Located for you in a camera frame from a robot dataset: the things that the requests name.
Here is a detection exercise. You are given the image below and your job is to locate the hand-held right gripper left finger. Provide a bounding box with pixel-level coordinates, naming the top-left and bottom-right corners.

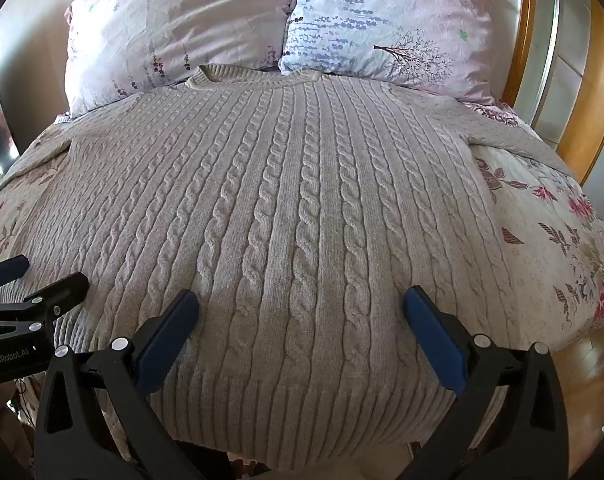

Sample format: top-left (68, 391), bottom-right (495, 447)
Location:
top-left (34, 289), bottom-right (217, 480)

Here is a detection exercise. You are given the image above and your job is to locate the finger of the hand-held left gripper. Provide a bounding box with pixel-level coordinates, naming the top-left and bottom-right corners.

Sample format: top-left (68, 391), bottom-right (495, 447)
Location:
top-left (0, 255), bottom-right (30, 291)
top-left (0, 272), bottom-right (90, 334)

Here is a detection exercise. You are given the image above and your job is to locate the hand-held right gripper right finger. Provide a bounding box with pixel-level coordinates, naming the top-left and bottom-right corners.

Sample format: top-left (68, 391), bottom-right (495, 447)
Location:
top-left (382, 285), bottom-right (570, 480)

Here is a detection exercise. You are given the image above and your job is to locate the beige cable-knit sweater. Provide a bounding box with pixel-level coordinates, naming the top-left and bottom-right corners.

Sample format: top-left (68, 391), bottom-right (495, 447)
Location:
top-left (0, 64), bottom-right (583, 472)

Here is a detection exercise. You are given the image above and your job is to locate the floral bed sheet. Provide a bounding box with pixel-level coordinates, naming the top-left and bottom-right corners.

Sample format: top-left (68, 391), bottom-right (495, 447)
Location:
top-left (0, 99), bottom-right (604, 480)

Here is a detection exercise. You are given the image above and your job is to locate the black flat screen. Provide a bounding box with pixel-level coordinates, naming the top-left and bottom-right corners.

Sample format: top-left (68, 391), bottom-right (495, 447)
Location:
top-left (0, 37), bottom-right (23, 201)

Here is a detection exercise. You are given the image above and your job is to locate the pink floral pillow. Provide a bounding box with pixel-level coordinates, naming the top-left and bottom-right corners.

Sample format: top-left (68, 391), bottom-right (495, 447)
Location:
top-left (64, 0), bottom-right (303, 117)

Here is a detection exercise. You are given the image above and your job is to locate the wooden bed headboard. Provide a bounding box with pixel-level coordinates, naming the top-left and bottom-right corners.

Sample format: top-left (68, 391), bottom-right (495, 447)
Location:
top-left (502, 0), bottom-right (604, 187)

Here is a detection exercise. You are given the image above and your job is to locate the tree print pillow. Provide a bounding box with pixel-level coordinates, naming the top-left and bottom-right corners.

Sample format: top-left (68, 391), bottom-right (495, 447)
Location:
top-left (279, 0), bottom-right (506, 107)

